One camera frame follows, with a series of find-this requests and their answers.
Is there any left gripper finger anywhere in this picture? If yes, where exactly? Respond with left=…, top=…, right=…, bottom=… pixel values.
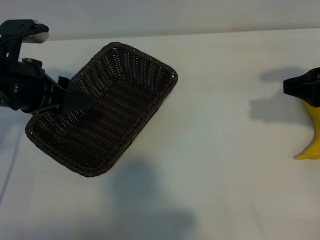
left=57, top=75, right=76, bottom=92
left=62, top=85, right=95, bottom=116

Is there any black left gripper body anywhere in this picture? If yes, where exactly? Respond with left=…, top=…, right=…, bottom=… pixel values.
left=0, top=58, right=67, bottom=116

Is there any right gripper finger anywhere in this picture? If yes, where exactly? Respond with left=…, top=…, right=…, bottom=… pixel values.
left=283, top=85, right=320, bottom=107
left=283, top=66, right=320, bottom=87

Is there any yellow banana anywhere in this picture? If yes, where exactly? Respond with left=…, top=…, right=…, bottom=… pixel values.
left=292, top=99, right=320, bottom=161

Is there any dark brown woven basket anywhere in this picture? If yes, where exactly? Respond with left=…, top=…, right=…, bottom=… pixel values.
left=24, top=41, right=179, bottom=178

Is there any black braided camera cable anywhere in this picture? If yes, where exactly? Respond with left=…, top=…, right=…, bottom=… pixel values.
left=0, top=22, right=50, bottom=50

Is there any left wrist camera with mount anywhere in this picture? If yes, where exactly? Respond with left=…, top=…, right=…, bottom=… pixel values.
left=0, top=19, right=50, bottom=60

